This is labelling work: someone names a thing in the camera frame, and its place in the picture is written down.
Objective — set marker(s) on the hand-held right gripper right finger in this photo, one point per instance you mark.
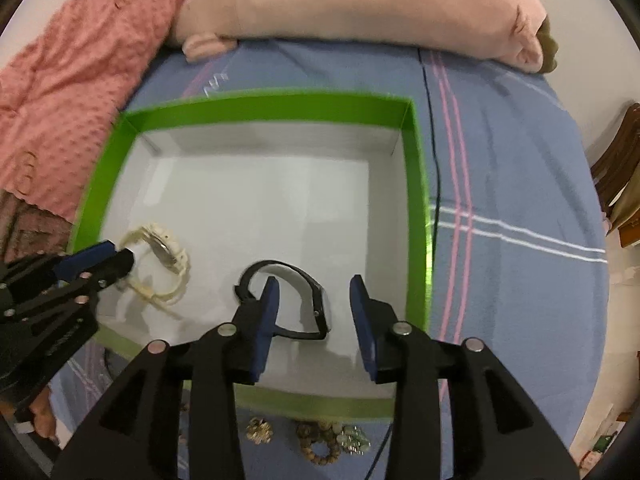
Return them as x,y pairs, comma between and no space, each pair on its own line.
361,320

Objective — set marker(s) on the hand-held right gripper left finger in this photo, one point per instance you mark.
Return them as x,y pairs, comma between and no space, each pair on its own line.
267,320

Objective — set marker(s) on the cream wrist watch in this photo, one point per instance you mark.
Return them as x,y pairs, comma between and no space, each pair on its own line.
175,260

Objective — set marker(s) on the pink dotted pillow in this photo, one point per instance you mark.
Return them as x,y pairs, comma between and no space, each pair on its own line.
75,60

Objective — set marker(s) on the pink plush pillow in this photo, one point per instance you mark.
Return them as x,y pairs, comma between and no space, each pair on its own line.
325,5

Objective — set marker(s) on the person's left hand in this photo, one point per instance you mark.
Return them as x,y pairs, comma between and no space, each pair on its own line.
42,417

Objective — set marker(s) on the brown fringed scarf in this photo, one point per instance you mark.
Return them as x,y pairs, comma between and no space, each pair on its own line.
25,230

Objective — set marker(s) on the green cardboard box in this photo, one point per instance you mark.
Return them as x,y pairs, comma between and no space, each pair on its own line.
280,105

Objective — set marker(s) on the black wrist watch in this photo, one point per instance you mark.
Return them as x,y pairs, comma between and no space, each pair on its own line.
310,285

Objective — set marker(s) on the blue striped bed sheet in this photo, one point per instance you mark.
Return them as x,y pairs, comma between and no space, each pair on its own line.
500,310

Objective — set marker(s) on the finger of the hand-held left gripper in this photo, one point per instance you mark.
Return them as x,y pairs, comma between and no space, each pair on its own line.
117,265
85,257

